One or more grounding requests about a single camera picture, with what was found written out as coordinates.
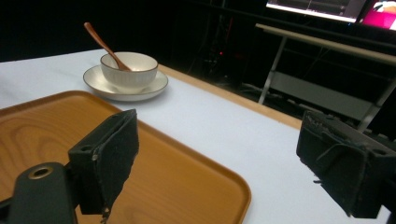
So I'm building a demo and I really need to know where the white tablecloth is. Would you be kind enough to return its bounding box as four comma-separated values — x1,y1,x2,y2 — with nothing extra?
0,49,391,224

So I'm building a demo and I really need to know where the white ribbed bowl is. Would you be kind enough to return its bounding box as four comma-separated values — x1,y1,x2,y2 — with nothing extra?
99,51,159,89

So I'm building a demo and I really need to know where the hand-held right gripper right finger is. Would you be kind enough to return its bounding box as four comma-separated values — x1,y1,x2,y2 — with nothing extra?
295,110,396,219

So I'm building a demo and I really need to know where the wooden spoon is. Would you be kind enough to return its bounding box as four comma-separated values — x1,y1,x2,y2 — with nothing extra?
83,21,133,72

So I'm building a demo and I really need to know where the wooden tray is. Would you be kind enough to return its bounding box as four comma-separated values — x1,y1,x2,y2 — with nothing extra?
0,90,252,224

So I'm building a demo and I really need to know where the monitor with pink picture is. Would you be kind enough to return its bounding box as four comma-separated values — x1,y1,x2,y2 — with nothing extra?
361,0,396,32

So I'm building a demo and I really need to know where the computer monitor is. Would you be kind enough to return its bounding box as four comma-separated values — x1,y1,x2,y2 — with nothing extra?
265,0,369,24

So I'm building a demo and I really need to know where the metal frame desk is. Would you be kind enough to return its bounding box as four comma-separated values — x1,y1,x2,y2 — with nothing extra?
254,22,396,133

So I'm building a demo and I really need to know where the white plate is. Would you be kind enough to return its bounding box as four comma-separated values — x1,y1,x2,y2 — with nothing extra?
82,63,169,103

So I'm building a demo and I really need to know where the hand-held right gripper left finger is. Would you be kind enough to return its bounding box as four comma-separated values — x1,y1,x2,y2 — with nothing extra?
67,108,140,217

